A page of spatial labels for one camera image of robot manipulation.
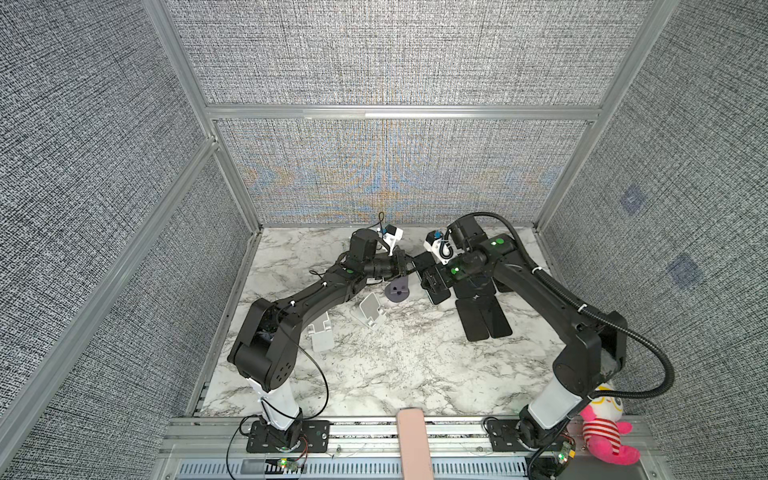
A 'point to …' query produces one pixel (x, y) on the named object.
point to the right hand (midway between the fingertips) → (435, 275)
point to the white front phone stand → (368, 311)
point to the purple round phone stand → (397, 290)
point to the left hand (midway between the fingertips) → (423, 266)
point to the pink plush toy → (603, 429)
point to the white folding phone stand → (322, 334)
